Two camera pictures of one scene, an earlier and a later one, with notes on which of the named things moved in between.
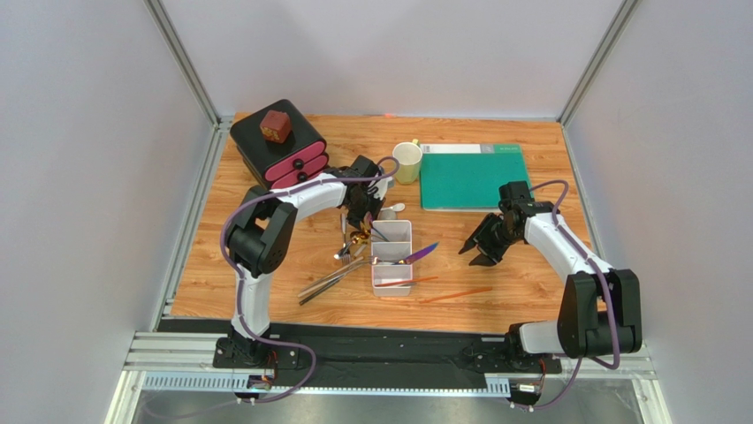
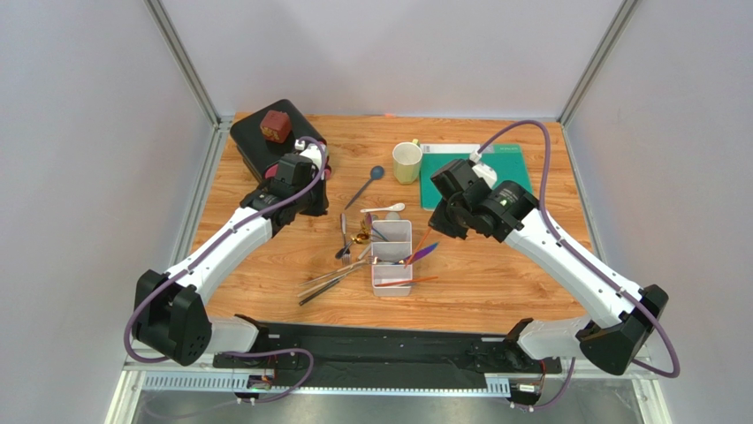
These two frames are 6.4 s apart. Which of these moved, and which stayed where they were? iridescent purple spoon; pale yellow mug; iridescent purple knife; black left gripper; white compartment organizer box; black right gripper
Moved: black right gripper; black left gripper
Stayed: pale yellow mug; iridescent purple spoon; white compartment organizer box; iridescent purple knife
